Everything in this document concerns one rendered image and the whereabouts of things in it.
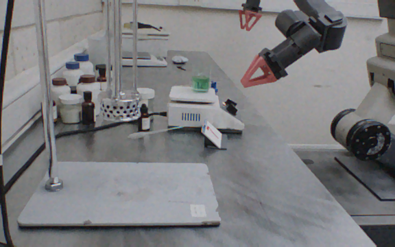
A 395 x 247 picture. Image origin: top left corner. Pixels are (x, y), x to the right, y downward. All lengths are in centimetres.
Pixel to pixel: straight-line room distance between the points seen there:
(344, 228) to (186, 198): 25
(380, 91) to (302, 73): 110
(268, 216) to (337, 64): 219
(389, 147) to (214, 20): 135
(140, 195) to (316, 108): 224
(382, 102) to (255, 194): 103
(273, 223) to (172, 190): 18
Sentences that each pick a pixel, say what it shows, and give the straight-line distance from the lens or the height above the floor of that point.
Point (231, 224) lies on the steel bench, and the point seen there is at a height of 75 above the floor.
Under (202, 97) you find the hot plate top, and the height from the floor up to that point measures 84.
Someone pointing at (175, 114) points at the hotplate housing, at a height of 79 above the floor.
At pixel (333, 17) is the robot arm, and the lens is 89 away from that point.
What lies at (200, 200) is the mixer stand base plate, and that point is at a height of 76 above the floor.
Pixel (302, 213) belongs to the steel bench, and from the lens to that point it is 62.
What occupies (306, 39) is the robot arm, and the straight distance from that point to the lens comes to 86.
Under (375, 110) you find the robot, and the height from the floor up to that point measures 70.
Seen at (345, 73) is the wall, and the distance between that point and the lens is 275.
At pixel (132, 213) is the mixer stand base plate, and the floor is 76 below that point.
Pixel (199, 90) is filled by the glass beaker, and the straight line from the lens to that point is 92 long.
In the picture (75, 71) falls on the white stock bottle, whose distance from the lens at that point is 115.
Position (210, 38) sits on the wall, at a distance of 240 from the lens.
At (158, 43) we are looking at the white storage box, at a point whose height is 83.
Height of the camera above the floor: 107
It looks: 19 degrees down
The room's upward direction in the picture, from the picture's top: 4 degrees clockwise
